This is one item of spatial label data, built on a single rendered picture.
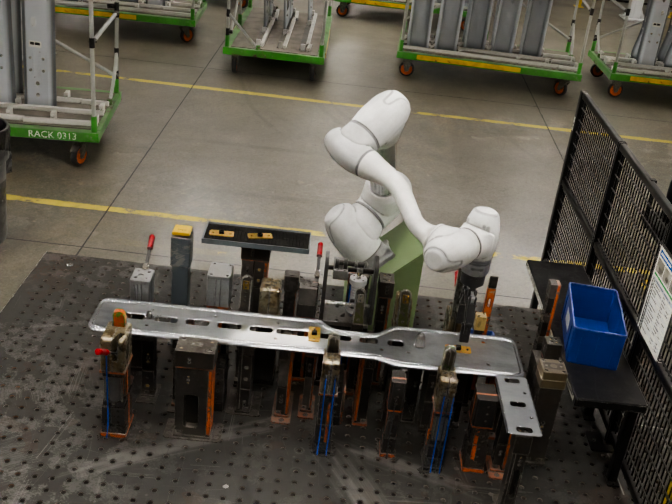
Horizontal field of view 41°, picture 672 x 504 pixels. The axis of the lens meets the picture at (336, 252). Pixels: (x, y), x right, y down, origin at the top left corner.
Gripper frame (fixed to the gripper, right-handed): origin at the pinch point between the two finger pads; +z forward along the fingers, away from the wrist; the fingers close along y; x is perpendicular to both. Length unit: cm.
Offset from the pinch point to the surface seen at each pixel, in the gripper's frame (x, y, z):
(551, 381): 26.5, 17.3, 5.4
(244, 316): -70, -6, 9
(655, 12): 279, -716, 31
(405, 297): -17.8, -14.5, -0.1
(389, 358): -22.6, 9.7, 8.3
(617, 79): 244, -673, 95
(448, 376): -5.8, 22.6, 3.8
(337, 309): -39.5, -22.6, 12.2
